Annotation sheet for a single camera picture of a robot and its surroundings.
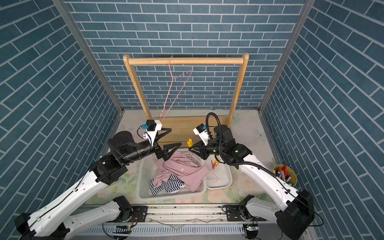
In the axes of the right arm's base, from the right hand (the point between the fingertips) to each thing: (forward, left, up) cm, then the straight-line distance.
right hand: (193, 148), depth 70 cm
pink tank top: (-2, +7, -17) cm, 18 cm away
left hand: (-3, +5, +13) cm, 14 cm away
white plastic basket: (-6, +26, -19) cm, 33 cm away
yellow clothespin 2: (-8, -11, +3) cm, 14 cm away
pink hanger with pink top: (-9, -13, -13) cm, 21 cm away
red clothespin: (+4, -11, -25) cm, 27 cm away
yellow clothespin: (+1, +1, +3) cm, 3 cm away
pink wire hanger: (+52, +7, +10) cm, 53 cm away
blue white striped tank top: (-12, +10, -17) cm, 23 cm away
